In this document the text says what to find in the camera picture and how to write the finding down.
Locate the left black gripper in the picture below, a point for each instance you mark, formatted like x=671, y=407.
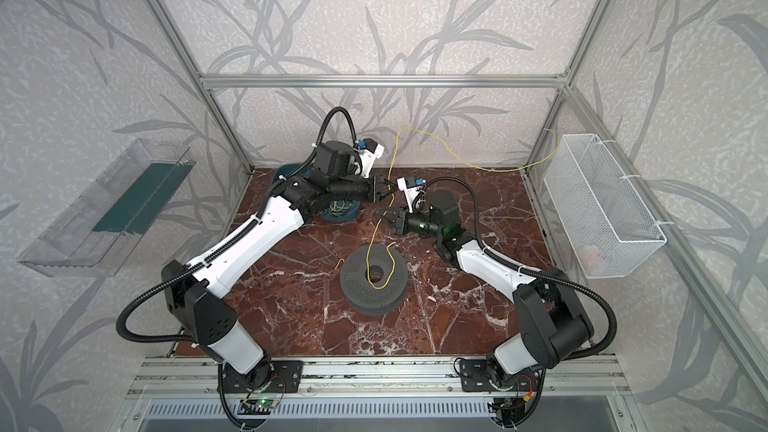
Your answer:
x=374, y=189

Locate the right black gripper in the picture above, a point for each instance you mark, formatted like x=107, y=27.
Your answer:
x=400, y=220

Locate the grey perforated cable spool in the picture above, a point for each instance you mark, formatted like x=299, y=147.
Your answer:
x=375, y=279

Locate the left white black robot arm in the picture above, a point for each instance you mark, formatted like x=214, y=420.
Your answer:
x=195, y=291

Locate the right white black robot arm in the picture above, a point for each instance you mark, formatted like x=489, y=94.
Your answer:
x=557, y=319

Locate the right teal plastic bin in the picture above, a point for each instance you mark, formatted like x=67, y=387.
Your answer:
x=341, y=211

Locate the teal plastic bin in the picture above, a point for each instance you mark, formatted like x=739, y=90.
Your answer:
x=341, y=211
x=288, y=169

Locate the left teal plastic bin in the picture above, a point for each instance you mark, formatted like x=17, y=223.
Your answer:
x=288, y=169

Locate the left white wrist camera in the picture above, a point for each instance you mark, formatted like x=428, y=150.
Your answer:
x=369, y=151

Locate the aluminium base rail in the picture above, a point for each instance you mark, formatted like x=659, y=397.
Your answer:
x=377, y=377

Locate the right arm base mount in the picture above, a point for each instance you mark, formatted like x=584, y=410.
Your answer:
x=482, y=375

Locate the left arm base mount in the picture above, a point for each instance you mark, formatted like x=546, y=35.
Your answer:
x=269, y=376

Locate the white wire mesh basket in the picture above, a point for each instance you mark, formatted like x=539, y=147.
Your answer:
x=610, y=228

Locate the clear acrylic wall shelf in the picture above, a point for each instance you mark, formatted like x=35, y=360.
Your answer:
x=95, y=235

